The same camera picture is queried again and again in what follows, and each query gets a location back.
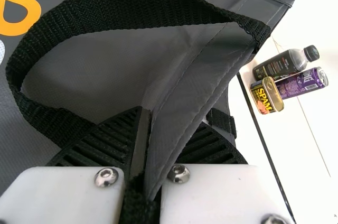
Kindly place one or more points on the dark coffee bottle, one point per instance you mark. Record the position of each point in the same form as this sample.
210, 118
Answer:
285, 63

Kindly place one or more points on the black strip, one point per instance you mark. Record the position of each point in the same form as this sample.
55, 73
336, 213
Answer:
268, 155

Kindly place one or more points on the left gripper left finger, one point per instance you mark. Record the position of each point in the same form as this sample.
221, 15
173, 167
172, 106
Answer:
79, 195

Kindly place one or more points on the purple can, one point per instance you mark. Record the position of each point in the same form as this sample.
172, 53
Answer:
298, 85

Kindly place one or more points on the rectangular tin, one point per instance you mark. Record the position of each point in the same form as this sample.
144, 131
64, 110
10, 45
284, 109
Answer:
264, 97

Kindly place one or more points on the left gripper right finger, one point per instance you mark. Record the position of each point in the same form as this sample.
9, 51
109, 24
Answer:
216, 195

